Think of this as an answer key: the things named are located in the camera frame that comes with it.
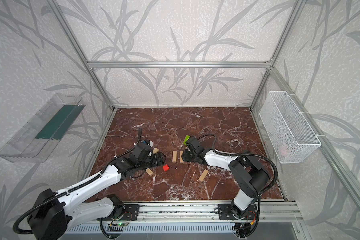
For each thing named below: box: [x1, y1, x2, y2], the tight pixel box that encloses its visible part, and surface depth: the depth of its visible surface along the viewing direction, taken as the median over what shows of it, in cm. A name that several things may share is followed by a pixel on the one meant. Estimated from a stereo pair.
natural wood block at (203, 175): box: [198, 168, 209, 182], surface depth 87 cm
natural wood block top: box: [172, 150, 177, 163], surface depth 94 cm
